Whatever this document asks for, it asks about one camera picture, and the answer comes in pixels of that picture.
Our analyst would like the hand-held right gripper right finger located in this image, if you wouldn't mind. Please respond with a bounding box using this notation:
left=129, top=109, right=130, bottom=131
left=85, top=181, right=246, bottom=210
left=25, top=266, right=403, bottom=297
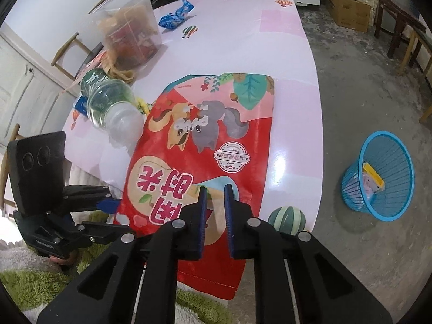
left=224, top=184, right=394, bottom=324

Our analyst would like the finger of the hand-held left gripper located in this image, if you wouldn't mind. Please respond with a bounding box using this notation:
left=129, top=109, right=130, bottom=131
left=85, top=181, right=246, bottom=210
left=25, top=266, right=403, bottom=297
left=72, top=221, right=134, bottom=252
left=63, top=185, right=121, bottom=212

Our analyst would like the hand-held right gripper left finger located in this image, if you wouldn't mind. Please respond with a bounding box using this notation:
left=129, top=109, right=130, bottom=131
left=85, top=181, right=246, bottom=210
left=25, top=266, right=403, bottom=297
left=36, top=185, right=208, bottom=324

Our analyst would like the red snack bag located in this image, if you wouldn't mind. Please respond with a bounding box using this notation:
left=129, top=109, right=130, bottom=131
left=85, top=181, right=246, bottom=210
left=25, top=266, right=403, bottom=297
left=115, top=72, right=275, bottom=300

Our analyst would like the green label plastic bottle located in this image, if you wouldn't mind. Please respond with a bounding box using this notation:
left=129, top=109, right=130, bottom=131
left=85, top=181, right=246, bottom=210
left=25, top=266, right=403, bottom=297
left=80, top=67, right=145, bottom=142

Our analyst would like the clear bag with pink contents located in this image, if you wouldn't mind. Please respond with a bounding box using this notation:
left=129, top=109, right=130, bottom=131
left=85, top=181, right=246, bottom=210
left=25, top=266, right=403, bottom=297
left=361, top=172, right=379, bottom=196

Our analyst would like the yellow and white box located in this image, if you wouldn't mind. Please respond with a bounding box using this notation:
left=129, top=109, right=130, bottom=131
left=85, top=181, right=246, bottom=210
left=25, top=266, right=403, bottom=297
left=363, top=163, right=385, bottom=191

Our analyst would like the blue plastic mesh basket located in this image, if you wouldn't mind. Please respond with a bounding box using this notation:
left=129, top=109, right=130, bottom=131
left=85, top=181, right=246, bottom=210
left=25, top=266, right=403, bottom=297
left=341, top=131, right=415, bottom=222

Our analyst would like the clear plastic container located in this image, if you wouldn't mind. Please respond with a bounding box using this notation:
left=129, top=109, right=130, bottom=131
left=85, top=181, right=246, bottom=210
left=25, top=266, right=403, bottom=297
left=89, top=0, right=163, bottom=68

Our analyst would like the blue wrapper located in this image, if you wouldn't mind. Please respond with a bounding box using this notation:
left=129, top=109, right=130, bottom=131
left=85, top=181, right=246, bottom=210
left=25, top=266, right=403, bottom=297
left=158, top=0, right=195, bottom=30

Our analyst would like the wooden chair black seat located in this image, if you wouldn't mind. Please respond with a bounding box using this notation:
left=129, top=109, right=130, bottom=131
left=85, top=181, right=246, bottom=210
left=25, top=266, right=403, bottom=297
left=50, top=33, right=103, bottom=82
left=0, top=123, right=21, bottom=217
left=398, top=27, right=432, bottom=124

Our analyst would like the small blue packet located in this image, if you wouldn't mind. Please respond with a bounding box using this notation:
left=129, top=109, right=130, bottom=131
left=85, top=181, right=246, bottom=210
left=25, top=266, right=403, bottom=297
left=73, top=96, right=89, bottom=115

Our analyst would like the fluffy blanket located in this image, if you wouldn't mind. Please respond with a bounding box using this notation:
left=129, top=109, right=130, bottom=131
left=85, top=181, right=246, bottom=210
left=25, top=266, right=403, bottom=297
left=0, top=162, right=237, bottom=324

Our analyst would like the white panel door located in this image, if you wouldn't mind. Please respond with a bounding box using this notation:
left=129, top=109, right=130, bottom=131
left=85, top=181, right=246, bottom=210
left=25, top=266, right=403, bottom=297
left=0, top=23, right=76, bottom=149

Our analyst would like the cardboard box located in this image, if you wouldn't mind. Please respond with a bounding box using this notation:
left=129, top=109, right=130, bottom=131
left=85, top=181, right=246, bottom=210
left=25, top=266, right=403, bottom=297
left=326, top=0, right=372, bottom=33

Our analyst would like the dark wooden stool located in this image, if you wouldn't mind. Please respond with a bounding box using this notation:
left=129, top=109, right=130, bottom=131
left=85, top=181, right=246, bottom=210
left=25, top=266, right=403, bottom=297
left=374, top=0, right=426, bottom=59

